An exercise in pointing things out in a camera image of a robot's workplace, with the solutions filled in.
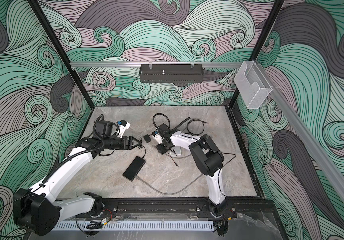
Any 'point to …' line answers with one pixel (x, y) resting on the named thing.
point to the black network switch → (134, 168)
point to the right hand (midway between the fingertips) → (161, 149)
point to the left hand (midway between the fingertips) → (137, 142)
